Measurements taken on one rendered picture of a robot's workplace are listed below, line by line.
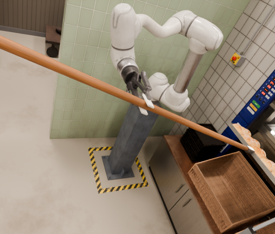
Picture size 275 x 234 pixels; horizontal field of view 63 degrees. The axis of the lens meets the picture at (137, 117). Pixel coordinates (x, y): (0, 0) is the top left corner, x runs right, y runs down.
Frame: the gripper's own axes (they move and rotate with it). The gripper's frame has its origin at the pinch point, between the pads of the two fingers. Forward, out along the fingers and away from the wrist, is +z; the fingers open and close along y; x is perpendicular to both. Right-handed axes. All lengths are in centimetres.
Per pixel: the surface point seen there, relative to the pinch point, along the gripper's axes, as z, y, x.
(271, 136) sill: -18, -10, -151
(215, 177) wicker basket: -17, 52, -150
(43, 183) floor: -65, 159, -34
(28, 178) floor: -71, 164, -21
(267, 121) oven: -32, -15, -154
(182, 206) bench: -4, 85, -127
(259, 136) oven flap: -26, -2, -157
